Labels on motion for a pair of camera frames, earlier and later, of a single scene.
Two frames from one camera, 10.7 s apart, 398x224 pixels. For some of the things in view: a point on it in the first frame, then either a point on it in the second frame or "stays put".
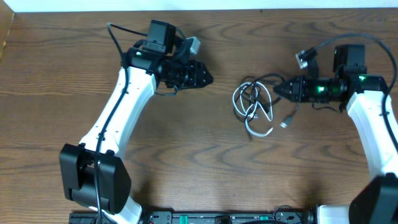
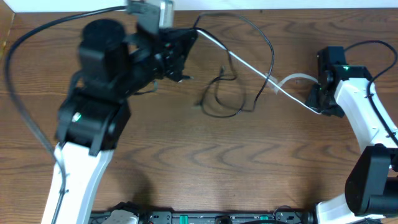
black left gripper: x=193 y=74 to x=179 y=50
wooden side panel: x=6 y=18 stays put
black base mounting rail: x=198 y=218 stays put
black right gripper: x=299 y=89 to x=321 y=100
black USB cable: x=249 y=99 to x=218 y=78
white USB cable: x=249 y=114 to x=257 y=71
